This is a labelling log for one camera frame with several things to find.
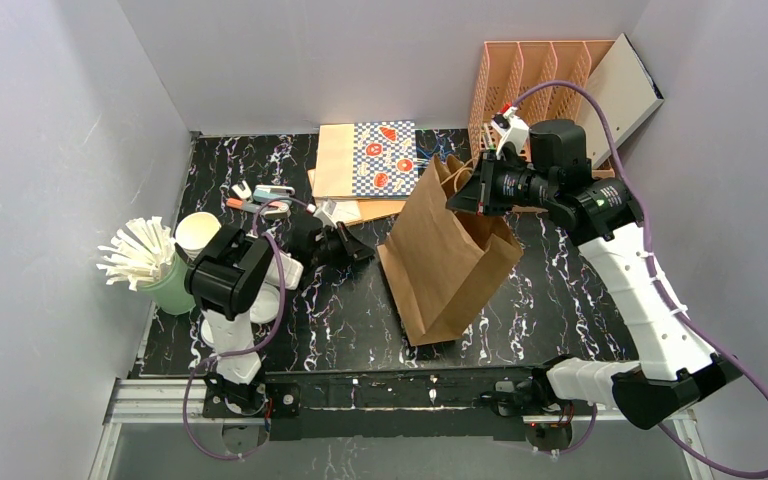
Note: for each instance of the white folder board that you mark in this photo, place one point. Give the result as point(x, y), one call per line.
point(627, 94)

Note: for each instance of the orange file organizer rack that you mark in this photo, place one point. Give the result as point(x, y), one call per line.
point(509, 68)

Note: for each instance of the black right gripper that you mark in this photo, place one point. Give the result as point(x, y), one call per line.
point(485, 189)

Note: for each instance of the stack of white lids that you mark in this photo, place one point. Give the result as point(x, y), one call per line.
point(194, 232)

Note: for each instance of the checkered paper sheet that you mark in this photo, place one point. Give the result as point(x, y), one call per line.
point(384, 159)

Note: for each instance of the green cup of stirrers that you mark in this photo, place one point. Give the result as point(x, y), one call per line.
point(144, 256)

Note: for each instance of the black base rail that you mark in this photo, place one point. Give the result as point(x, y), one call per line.
point(506, 391)

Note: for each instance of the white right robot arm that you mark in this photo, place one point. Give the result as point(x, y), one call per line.
point(675, 367)

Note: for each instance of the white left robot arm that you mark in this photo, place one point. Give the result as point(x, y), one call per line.
point(239, 280)

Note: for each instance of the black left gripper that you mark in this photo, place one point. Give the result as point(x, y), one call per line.
point(347, 245)

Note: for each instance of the brown paper bag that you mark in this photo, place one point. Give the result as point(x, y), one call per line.
point(443, 267)

